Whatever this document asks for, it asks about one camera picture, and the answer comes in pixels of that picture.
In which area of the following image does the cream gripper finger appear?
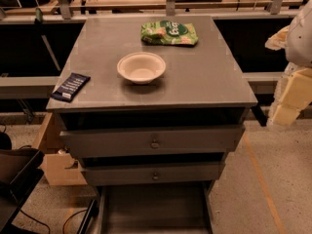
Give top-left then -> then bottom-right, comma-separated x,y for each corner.
265,26 -> 290,51
268,67 -> 312,127

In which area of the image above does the green rice chip bag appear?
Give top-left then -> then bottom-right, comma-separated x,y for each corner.
140,19 -> 198,46

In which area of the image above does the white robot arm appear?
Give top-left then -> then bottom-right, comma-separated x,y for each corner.
265,8 -> 312,127

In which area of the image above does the grey top drawer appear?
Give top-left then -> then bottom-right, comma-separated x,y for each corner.
60,125 -> 245,159

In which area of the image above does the grey drawer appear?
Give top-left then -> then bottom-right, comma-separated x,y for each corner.
60,125 -> 245,159
87,182 -> 214,234
81,162 -> 225,186

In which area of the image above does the grey drawer cabinet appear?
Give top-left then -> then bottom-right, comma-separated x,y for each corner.
47,16 -> 256,234

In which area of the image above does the grey bottom drawer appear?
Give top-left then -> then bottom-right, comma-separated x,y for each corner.
87,182 -> 214,234

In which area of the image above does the grey middle drawer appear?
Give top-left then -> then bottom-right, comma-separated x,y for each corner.
81,162 -> 225,186

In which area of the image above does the white paper bowl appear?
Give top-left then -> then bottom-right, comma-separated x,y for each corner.
117,52 -> 166,85

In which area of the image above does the dark blue snack bar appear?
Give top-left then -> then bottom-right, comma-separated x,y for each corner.
52,73 -> 91,102

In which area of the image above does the light wooden box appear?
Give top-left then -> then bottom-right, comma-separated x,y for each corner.
32,113 -> 87,186

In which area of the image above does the black chair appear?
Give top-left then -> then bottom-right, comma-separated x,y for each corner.
0,133 -> 44,234

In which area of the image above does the black floor cable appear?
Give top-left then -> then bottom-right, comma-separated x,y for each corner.
19,208 -> 90,234

